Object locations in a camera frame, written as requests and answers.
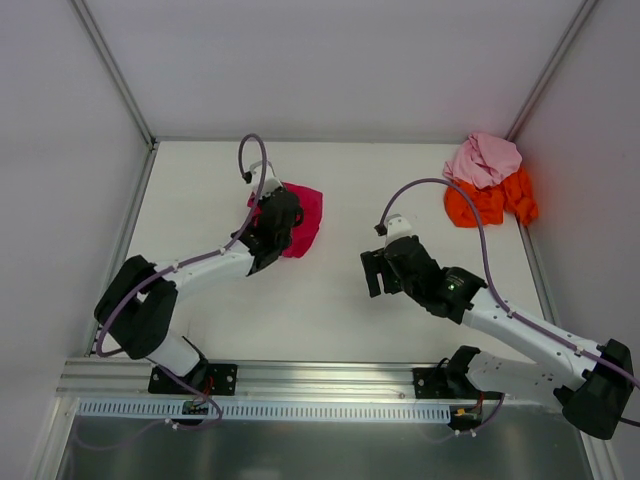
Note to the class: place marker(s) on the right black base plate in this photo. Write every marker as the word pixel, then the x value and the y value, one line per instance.
pixel 441 382

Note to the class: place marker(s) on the aluminium frame post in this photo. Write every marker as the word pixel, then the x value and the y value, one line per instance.
pixel 98 41
pixel 552 66

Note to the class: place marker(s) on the white slotted cable duct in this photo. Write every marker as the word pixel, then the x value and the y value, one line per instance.
pixel 231 409

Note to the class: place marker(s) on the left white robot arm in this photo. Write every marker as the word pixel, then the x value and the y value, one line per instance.
pixel 137 307

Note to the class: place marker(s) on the aluminium mounting rail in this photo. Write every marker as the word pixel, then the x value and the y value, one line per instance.
pixel 324 381

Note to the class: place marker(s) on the left aluminium frame post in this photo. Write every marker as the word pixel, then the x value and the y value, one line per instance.
pixel 98 41

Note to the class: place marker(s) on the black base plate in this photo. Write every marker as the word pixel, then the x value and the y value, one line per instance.
pixel 217 379
pixel 441 382

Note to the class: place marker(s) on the right aluminium frame post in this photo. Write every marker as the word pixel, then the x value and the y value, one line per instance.
pixel 552 66

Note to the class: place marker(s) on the magenta t shirt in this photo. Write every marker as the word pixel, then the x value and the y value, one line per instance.
pixel 304 235

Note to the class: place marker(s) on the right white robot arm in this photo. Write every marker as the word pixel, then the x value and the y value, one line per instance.
pixel 587 382

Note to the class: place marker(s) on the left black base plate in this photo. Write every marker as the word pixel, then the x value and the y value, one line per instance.
pixel 217 379

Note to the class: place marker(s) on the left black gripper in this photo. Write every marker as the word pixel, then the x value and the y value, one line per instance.
pixel 288 213

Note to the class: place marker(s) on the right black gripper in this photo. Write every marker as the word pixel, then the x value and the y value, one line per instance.
pixel 382 272

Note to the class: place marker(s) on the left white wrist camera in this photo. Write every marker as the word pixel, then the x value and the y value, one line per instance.
pixel 263 184

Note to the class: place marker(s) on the pink t shirt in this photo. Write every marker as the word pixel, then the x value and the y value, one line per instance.
pixel 483 160

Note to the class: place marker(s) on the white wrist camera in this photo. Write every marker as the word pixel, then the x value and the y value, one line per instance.
pixel 394 227
pixel 263 184

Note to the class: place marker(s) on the orange t shirt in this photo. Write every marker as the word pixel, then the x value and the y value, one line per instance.
pixel 514 196

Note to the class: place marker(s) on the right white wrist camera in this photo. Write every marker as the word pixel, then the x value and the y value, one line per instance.
pixel 394 227

